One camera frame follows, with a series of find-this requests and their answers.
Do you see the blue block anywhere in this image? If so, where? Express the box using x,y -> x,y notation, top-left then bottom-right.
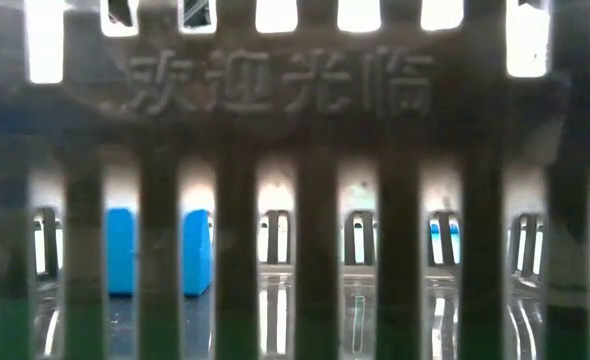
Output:
105,207 -> 214,297

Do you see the black plastic basket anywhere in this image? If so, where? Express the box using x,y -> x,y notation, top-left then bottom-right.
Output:
0,0 -> 590,360

